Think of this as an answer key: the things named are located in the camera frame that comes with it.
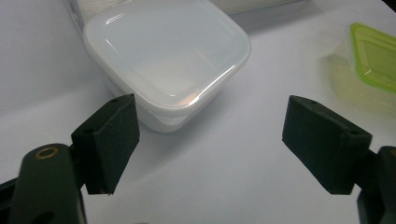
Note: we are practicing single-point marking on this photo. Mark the white lidded plastic container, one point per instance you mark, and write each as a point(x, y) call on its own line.
point(168, 53)

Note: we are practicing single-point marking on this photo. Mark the green lidded plastic container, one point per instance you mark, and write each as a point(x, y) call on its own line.
point(375, 56)

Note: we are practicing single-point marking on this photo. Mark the white table sheet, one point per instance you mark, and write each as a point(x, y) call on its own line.
point(218, 174)

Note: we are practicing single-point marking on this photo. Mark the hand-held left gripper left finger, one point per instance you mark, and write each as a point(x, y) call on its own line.
point(107, 146)

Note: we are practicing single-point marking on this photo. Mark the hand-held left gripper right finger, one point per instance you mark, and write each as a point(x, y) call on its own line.
point(323, 146)

